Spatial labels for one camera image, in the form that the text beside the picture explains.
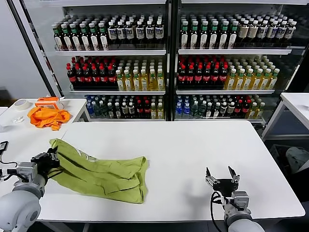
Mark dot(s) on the small black device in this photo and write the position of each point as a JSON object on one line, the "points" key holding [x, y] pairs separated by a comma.
{"points": [[3, 146]]}

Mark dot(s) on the small red label cola bottle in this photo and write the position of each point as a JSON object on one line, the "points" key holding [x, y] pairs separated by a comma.
{"points": [[147, 111], [246, 109], [140, 111], [238, 109]]}

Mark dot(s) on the orange crumpled cloth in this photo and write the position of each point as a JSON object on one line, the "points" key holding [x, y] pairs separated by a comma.
{"points": [[48, 118]]}

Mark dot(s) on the black plastic crate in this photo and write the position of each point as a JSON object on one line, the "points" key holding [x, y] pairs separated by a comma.
{"points": [[277, 155]]}

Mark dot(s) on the small yellow tea bottle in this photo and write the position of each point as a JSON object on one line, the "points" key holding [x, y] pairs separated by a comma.
{"points": [[253, 111], [154, 112], [260, 111], [160, 112]]}

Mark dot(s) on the blue label dark drink bottle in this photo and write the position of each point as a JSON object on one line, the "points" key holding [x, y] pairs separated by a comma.
{"points": [[140, 33], [159, 33], [121, 33], [271, 32], [149, 33], [130, 33], [281, 33], [112, 33], [262, 32], [290, 33]]}

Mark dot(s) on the green cap yellow tea bottle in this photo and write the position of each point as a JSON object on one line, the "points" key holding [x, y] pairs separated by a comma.
{"points": [[272, 83], [256, 83], [153, 83], [136, 83], [144, 83], [161, 83], [230, 83], [128, 83], [264, 83], [247, 83], [239, 83], [120, 83]]}

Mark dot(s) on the small white cap dark bottle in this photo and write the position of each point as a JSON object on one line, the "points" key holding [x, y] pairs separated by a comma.
{"points": [[117, 111], [110, 111], [209, 110], [216, 110]]}

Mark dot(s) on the beige label dark drink bottle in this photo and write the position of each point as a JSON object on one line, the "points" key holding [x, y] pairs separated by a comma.
{"points": [[243, 31], [253, 31]]}

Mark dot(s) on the orange and white box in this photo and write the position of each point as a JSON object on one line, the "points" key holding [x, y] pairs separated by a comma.
{"points": [[47, 103]]}

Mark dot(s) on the green cap dark tea bottle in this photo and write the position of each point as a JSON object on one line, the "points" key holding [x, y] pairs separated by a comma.
{"points": [[184, 37], [85, 40], [213, 37], [232, 37], [223, 37], [59, 40], [94, 40], [76, 40], [203, 37], [67, 40], [194, 37], [104, 40]]}

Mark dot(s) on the grey bundled bag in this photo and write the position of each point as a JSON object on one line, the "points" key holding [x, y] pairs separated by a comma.
{"points": [[298, 159]]}

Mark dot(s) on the beige tape roll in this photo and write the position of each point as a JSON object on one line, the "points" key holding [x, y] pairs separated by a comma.
{"points": [[20, 109]]}

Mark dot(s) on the red cap cola bottle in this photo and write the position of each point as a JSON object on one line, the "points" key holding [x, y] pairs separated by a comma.
{"points": [[112, 78], [223, 78], [80, 78], [198, 78], [104, 78], [88, 78], [215, 78], [182, 78], [190, 78], [96, 78], [72, 78], [206, 78]]}

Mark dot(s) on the white side table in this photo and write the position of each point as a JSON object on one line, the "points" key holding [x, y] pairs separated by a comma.
{"points": [[297, 104], [29, 140]]}

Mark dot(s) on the small white label dark bottle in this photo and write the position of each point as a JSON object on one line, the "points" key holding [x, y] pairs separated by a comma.
{"points": [[131, 110], [224, 107], [124, 110], [231, 107]]}

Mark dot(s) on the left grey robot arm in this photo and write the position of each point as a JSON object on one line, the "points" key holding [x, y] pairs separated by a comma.
{"points": [[17, 207]]}

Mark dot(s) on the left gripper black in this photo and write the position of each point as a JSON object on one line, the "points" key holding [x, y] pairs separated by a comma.
{"points": [[43, 163]]}

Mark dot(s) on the small white crumpled object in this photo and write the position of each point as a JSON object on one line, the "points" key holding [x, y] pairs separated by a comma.
{"points": [[18, 120]]}

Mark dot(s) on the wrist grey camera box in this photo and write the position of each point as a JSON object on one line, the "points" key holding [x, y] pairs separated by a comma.
{"points": [[240, 200], [26, 171]]}

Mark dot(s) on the left wrist grey camera box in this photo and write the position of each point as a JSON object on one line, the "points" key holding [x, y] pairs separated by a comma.
{"points": [[26, 171]]}

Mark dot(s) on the black framed glass door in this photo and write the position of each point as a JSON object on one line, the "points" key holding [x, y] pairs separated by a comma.
{"points": [[33, 48], [299, 48]]}

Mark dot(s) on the small green soda bottle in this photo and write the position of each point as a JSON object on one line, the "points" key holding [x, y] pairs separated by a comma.
{"points": [[202, 110], [194, 110]]}

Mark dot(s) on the small blue water bottle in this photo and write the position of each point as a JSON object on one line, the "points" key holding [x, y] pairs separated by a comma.
{"points": [[179, 109], [186, 109], [90, 109]]}

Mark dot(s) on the yellow-green t-shirt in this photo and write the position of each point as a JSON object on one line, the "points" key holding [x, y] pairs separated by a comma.
{"points": [[101, 176]]}

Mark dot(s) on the right wrist grey camera box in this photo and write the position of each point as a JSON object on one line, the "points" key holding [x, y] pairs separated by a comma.
{"points": [[240, 200]]}

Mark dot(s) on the drink display cabinet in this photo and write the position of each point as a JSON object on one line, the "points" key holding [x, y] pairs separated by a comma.
{"points": [[175, 72], [169, 72]]}

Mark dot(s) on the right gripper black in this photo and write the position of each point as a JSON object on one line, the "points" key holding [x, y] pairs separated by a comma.
{"points": [[226, 187]]}

